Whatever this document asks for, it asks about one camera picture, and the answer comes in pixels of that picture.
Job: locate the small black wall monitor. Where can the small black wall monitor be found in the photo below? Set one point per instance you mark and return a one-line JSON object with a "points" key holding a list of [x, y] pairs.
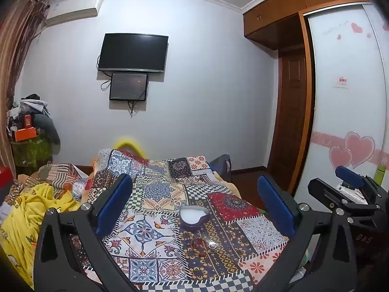
{"points": [[129, 85]]}

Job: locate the yellow printed blanket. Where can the yellow printed blanket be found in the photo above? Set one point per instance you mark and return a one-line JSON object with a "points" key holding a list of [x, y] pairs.
{"points": [[24, 216]]}

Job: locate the patchwork printed blanket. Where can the patchwork printed blanket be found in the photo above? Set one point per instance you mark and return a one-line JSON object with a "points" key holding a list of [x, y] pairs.
{"points": [[158, 188]]}

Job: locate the orange flat box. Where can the orange flat box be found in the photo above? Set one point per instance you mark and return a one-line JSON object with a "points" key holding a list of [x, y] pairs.
{"points": [[25, 134]]}

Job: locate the striped brown curtain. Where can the striped brown curtain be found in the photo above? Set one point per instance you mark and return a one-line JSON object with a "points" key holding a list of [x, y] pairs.
{"points": [[15, 51]]}

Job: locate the green bottle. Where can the green bottle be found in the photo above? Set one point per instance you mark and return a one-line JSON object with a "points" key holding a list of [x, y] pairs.
{"points": [[380, 175]]}

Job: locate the wooden wardrobe cabinet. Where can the wooden wardrobe cabinet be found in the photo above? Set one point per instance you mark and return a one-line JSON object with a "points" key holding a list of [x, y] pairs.
{"points": [[273, 15]]}

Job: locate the white air conditioner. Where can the white air conditioner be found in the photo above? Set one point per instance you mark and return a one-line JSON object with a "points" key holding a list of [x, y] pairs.
{"points": [[73, 10]]}

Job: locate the white heart-print sliding door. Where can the white heart-print sliding door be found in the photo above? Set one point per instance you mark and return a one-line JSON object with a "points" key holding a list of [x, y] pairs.
{"points": [[343, 112]]}

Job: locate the dark grey bag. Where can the dark grey bag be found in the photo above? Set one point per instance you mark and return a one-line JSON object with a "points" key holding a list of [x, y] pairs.
{"points": [[223, 165]]}

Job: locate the striped orange blanket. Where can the striped orange blanket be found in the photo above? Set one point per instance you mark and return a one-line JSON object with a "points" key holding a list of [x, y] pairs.
{"points": [[60, 173]]}

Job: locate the wall-mounted black television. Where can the wall-mounted black television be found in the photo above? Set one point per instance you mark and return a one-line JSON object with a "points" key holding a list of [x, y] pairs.
{"points": [[132, 52]]}

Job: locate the small red box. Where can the small red box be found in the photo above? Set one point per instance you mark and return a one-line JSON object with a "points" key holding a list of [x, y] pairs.
{"points": [[28, 121]]}

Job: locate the pile of clothes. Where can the pile of clothes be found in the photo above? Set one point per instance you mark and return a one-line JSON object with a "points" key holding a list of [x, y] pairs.
{"points": [[33, 106]]}

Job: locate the pale yellow fleece blanket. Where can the pale yellow fleece blanket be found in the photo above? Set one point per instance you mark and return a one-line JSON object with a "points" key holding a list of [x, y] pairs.
{"points": [[226, 185]]}

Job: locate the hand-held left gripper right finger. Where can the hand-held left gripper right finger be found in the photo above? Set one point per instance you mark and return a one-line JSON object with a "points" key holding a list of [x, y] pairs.
{"points": [[275, 206]]}

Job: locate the purple heart-shaped jewelry box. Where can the purple heart-shaped jewelry box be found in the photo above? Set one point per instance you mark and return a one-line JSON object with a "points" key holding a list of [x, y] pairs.
{"points": [[193, 217]]}

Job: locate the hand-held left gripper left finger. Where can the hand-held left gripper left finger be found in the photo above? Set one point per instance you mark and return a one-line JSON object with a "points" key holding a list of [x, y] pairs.
{"points": [[115, 200]]}

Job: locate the white and red door sticker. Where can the white and red door sticker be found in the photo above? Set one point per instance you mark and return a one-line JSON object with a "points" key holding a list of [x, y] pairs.
{"points": [[341, 81]]}

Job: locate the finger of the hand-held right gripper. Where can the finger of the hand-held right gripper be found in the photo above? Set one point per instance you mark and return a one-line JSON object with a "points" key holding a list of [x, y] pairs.
{"points": [[349, 175], [331, 196]]}

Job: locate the green printed bag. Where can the green printed bag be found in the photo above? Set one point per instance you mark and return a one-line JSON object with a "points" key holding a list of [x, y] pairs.
{"points": [[33, 152]]}

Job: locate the brown wooden door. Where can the brown wooden door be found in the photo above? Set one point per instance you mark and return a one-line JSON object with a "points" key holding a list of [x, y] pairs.
{"points": [[288, 112]]}

